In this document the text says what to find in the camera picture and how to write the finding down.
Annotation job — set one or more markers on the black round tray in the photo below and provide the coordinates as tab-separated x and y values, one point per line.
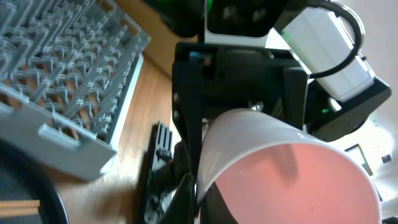
23	179

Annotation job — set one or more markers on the wooden chopstick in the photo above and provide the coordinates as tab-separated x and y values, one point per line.
18	212
20	204

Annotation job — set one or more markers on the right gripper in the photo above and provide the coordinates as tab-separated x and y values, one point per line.
209	79

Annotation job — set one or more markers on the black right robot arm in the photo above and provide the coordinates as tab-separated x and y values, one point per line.
300	61

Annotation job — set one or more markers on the grey dishwasher rack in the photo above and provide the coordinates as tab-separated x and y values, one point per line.
68	74

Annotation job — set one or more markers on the wall control panel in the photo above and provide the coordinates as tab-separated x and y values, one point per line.
356	153

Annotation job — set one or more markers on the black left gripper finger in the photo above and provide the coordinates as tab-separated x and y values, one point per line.
182	207

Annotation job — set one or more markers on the pink plastic cup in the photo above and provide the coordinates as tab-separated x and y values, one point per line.
268	171

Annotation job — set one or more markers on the black base clamp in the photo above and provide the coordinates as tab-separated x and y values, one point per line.
167	161

